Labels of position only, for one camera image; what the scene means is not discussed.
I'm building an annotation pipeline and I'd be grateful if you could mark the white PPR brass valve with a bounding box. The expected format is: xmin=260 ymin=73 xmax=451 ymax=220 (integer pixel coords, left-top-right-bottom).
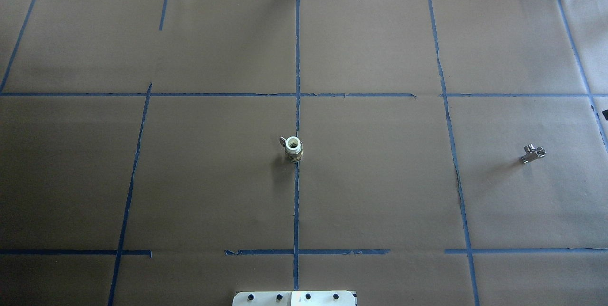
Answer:
xmin=279 ymin=136 xmax=303 ymax=163

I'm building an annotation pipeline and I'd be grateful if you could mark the chrome tee pipe fitting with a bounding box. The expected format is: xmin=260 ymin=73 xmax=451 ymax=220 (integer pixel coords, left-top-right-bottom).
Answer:
xmin=519 ymin=143 xmax=546 ymax=164

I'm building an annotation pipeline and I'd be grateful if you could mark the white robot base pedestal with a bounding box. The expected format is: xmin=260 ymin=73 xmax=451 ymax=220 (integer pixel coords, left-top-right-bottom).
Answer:
xmin=232 ymin=290 xmax=358 ymax=306

